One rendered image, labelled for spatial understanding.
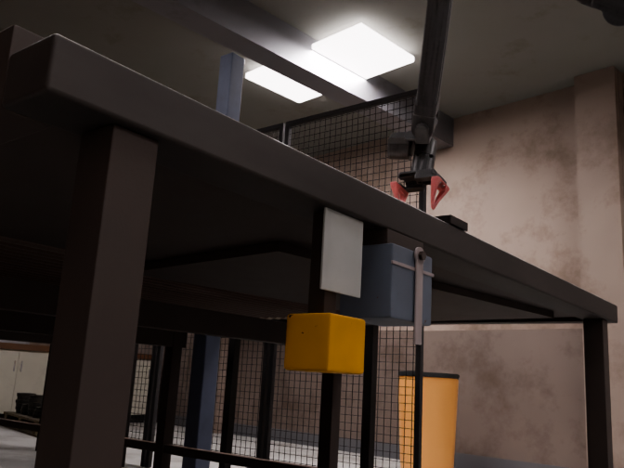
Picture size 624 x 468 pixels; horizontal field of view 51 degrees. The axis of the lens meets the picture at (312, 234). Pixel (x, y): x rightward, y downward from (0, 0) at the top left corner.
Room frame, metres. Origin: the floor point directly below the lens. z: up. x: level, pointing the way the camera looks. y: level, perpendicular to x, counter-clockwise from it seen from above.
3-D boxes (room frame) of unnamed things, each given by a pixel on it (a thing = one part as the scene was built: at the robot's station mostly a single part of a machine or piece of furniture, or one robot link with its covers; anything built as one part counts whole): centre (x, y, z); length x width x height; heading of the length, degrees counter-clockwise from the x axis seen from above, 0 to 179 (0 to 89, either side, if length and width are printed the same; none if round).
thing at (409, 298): (1.11, -0.14, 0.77); 0.14 x 0.11 x 0.18; 142
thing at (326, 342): (0.96, -0.03, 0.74); 0.09 x 0.08 x 0.24; 142
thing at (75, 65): (1.41, -0.36, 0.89); 2.08 x 0.09 x 0.06; 142
